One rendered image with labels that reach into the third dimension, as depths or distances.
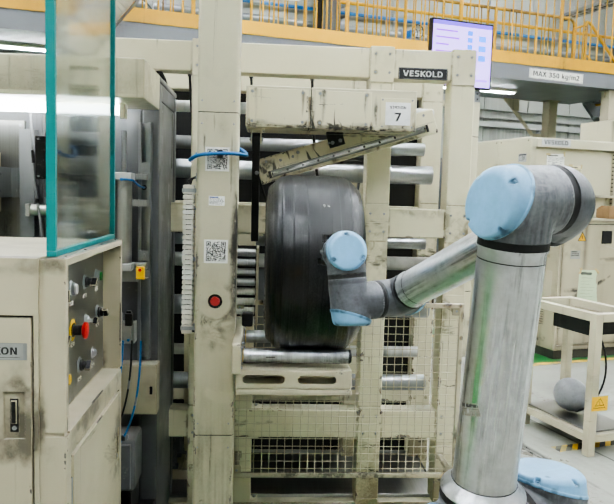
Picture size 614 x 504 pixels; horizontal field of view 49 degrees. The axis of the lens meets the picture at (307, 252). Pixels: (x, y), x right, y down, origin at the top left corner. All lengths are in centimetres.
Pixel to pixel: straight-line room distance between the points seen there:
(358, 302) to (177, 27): 626
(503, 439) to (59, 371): 88
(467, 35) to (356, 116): 376
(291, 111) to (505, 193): 145
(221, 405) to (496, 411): 125
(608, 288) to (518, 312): 559
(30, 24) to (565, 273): 555
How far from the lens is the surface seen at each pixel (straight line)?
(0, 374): 154
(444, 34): 602
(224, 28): 222
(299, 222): 200
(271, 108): 244
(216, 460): 234
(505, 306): 113
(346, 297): 154
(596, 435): 421
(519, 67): 929
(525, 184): 109
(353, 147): 258
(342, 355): 216
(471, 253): 138
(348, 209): 204
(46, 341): 150
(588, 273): 654
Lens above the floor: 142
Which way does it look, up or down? 5 degrees down
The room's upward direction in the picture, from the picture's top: 2 degrees clockwise
